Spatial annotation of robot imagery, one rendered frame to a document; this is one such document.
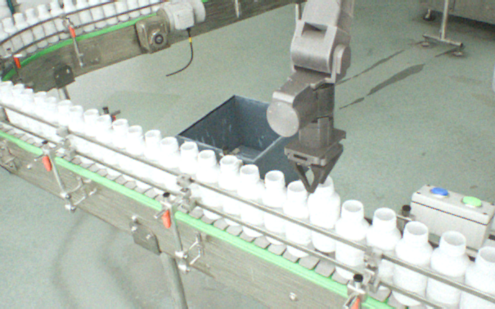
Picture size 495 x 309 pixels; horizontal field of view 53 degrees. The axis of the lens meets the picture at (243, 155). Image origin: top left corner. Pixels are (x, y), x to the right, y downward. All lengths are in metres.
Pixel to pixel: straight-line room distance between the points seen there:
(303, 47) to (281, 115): 0.11
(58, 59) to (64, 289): 1.08
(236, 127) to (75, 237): 1.33
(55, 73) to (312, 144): 1.81
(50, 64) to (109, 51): 0.29
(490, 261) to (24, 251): 2.43
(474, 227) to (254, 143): 1.02
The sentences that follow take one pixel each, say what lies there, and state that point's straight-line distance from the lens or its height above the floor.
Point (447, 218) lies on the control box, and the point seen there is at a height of 1.10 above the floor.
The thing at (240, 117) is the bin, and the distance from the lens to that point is 1.83.
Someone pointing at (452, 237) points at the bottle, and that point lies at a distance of 0.90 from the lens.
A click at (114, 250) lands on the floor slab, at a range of 2.70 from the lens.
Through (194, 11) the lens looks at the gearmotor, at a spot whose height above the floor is 0.99.
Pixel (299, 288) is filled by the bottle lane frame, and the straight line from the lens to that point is 1.08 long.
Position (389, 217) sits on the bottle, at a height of 1.15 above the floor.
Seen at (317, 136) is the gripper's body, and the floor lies 1.33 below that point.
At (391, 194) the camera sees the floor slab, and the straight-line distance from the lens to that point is 2.82.
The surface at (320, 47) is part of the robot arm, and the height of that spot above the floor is 1.47.
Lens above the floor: 1.76
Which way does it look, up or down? 34 degrees down
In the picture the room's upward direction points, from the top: 7 degrees counter-clockwise
